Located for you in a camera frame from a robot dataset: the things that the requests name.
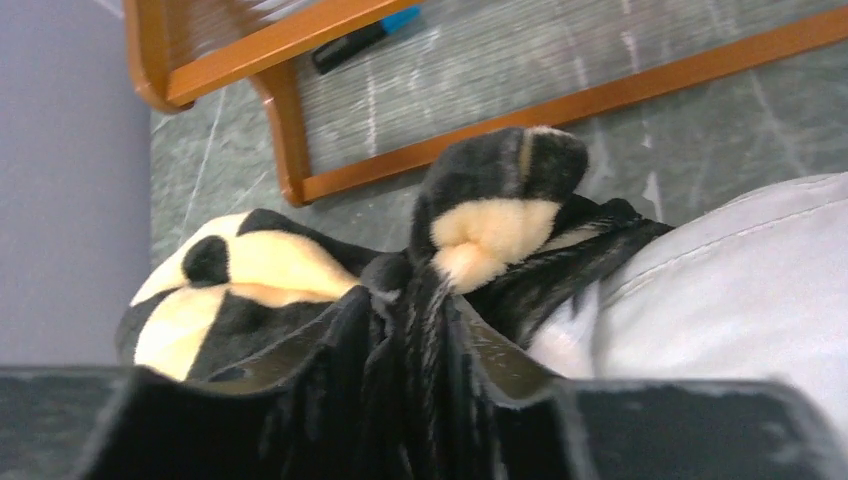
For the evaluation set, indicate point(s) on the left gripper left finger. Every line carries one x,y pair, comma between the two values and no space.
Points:
298,415

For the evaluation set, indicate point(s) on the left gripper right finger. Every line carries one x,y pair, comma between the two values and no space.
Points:
512,418

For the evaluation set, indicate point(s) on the black floral pillowcase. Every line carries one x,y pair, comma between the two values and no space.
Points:
497,222

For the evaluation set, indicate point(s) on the black blue marker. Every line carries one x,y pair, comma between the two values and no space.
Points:
335,53

